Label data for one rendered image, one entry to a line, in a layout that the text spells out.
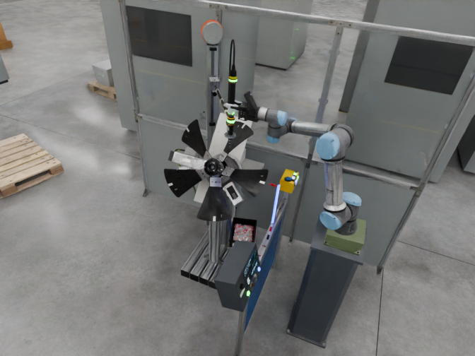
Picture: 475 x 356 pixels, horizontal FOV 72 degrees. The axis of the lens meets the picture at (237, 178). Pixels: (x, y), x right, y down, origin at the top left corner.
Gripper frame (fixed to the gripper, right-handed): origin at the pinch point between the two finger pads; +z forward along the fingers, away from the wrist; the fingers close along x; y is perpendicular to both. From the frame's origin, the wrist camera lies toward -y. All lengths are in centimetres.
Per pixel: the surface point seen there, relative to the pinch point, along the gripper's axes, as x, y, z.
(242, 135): 12.7, 26.4, -6.0
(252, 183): -5, 48, -22
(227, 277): -80, 42, -37
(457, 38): 70, -37, -113
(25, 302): -85, 166, 131
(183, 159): 7, 55, 36
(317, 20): 71, -36, -31
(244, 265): -72, 41, -42
